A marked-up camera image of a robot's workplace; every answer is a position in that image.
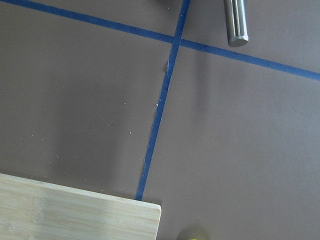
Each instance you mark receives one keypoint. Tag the yellow lemon right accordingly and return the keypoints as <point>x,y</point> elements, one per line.
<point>192,233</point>

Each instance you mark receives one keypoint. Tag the wooden cutting board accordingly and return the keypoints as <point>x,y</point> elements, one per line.
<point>37,210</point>

